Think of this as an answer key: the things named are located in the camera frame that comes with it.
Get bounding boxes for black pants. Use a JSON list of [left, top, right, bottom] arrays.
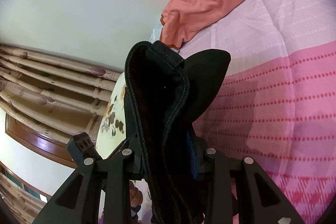
[[125, 41, 231, 223]]

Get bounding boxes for person's hand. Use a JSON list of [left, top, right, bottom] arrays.
[[129, 181, 143, 221]]

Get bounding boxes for floral white pillow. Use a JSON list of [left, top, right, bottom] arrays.
[[96, 73, 126, 159]]

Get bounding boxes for beige floral curtain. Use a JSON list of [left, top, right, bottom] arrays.
[[0, 44, 124, 224]]

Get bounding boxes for pink checked bed sheet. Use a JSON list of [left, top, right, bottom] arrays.
[[179, 0, 335, 223]]

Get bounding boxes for brown wooden window frame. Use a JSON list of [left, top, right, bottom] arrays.
[[1, 115, 76, 197]]

